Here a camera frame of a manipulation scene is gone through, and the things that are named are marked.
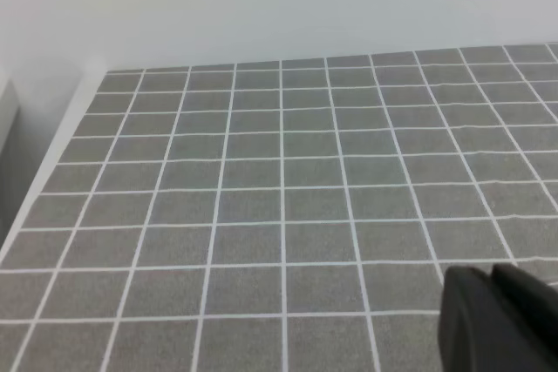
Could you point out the grey grid tablecloth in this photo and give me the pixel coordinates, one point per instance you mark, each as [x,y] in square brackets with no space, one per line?
[294,215]

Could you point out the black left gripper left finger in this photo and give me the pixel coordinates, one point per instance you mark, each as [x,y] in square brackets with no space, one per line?
[477,330]

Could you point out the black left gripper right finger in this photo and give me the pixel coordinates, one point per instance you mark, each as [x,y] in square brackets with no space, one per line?
[532,305]

